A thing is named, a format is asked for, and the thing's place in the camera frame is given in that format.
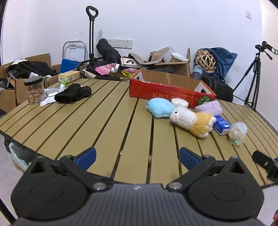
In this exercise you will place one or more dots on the black trolley handle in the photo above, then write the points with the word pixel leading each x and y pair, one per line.
pixel 92 13

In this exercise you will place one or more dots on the tan slatted folding table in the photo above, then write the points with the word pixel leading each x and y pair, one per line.
pixel 132 146

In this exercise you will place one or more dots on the dark blue fabric bag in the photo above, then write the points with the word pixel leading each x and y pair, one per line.
pixel 224 61

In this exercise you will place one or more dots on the woven rattan ball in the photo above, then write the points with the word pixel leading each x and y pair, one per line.
pixel 205 60

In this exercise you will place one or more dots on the black bag by wall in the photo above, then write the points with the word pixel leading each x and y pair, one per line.
pixel 108 53

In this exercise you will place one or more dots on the blue handkerchief tissue pack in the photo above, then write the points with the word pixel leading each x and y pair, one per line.
pixel 221 126

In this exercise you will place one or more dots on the white wall power strip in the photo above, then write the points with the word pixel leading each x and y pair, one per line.
pixel 121 43

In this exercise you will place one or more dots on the light blue plush toy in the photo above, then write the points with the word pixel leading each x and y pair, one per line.
pixel 160 107

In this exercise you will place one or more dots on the clear plastic bag wad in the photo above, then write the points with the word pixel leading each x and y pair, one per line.
pixel 237 133

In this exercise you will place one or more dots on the black camcorder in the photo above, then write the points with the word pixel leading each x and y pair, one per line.
pixel 263 47

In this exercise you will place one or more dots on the blue water bottle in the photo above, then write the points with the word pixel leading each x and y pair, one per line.
pixel 197 72

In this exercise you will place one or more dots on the black backpack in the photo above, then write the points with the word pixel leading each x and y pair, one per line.
pixel 222 90

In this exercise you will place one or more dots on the open brown cardboard box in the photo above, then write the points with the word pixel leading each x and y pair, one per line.
pixel 173 62

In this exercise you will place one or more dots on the cardboard box with green liner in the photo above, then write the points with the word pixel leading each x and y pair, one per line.
pixel 22 157

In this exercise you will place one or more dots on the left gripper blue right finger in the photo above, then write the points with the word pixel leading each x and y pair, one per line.
pixel 188 158

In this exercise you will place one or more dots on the small yellow carton box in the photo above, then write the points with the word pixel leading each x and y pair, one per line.
pixel 68 77

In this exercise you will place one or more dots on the white wall switch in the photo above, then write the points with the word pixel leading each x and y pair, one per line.
pixel 248 15

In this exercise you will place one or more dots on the red cardboard box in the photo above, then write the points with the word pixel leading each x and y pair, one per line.
pixel 148 84

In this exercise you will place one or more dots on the person's left hand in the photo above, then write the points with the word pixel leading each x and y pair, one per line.
pixel 275 219

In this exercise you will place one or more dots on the lavender fluffy towel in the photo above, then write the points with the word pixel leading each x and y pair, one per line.
pixel 212 107

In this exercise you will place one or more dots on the pink packet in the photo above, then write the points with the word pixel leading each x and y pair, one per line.
pixel 107 69

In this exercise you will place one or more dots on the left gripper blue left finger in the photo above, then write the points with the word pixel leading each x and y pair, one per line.
pixel 86 158

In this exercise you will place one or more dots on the black cloth on table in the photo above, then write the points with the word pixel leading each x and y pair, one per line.
pixel 72 94

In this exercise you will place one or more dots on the white round foam sponge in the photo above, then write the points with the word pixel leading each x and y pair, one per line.
pixel 180 102

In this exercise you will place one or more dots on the small green white bottle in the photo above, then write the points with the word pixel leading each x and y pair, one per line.
pixel 63 83

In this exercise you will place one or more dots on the clear jar with black lid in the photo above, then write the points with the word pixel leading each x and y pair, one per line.
pixel 35 89

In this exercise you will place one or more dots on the white yellow plush alpaca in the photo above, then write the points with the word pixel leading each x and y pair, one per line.
pixel 199 124

